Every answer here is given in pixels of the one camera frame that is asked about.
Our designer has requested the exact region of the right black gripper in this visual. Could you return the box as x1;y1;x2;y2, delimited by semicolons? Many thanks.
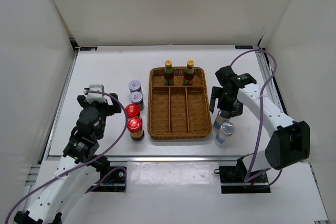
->
209;87;244;118

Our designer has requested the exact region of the silver-cap white bottle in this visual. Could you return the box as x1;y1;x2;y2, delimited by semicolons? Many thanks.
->
213;110;233;133
214;122;235;146

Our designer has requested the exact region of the yellow-cap sauce bottle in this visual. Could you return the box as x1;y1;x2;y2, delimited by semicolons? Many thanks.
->
183;60;194;86
164;60;174;86

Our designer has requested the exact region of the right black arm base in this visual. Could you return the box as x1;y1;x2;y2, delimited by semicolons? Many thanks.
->
214;166;271;194

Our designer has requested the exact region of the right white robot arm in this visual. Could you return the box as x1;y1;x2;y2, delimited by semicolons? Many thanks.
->
209;66;310;183

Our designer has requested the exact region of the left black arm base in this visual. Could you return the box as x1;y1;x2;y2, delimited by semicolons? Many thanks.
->
86;166;127;194

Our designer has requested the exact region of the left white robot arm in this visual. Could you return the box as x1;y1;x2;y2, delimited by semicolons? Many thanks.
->
14;88;126;223

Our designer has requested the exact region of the far red-lid sauce jar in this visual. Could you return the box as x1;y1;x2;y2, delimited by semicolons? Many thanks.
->
125;103;142;120

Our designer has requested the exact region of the red-lid sauce jar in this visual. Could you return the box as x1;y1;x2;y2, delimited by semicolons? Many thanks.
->
127;116;144;141
125;103;142;120

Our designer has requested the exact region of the near grey-lid spice jar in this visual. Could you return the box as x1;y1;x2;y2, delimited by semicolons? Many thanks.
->
130;91;144;111

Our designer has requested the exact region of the grey-lid spice jar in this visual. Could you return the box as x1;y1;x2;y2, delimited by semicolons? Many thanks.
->
128;80;142;93
130;91;144;111

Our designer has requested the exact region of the far grey-lid spice jar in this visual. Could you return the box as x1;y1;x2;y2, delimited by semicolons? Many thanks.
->
128;80;142;93

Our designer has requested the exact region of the near red-lid sauce jar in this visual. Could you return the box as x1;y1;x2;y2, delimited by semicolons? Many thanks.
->
127;116;144;141

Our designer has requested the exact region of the brown wicker divided basket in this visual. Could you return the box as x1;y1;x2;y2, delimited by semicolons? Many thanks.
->
147;67;212;140

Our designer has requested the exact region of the right black corner label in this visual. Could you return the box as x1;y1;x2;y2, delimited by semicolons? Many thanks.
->
235;45;254;50

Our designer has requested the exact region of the black corner label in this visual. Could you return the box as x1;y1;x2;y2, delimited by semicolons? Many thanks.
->
235;45;254;50
79;47;98;51

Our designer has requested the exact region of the left black corner label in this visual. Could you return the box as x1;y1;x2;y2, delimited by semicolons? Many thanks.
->
79;47;98;51

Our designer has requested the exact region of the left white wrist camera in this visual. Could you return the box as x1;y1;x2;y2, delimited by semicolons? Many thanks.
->
83;84;107;104

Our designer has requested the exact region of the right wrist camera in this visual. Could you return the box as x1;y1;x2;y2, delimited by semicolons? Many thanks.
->
215;66;237;87

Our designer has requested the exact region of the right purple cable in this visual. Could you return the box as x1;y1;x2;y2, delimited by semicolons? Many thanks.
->
230;49;284;188

